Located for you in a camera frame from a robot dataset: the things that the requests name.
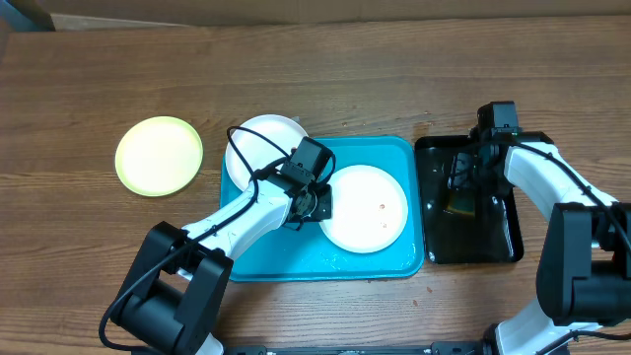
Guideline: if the green yellow sponge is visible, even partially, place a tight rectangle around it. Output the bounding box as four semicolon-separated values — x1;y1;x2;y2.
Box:
445;189;476;217

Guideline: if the white plate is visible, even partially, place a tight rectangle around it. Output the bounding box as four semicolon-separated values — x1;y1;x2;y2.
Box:
319;165;408;253
225;114;307;190

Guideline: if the yellow-green rimmed plate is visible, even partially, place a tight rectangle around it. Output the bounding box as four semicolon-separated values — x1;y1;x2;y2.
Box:
114;116;203;197

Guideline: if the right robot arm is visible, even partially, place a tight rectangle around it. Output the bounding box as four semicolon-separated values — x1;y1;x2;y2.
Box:
454;129;630;354

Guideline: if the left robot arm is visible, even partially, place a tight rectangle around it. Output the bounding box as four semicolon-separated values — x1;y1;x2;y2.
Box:
99;173;331;354

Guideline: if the black plastic tray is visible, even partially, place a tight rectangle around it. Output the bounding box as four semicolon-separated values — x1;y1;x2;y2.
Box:
414;135;525;264

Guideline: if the teal plastic tray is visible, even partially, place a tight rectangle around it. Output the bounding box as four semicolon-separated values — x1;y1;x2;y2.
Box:
230;136;425;282

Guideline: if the right black cable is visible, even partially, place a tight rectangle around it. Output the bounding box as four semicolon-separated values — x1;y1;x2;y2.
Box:
507;140;631;262

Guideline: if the black cable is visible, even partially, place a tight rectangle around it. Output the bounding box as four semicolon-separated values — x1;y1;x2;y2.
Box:
507;140;631;262
98;125;337;352

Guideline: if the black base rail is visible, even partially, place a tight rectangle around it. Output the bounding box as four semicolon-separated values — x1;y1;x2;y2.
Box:
224;340;494;355

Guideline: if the left black cable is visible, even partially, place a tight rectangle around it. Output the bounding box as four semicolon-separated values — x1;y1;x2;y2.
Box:
98;125;337;352

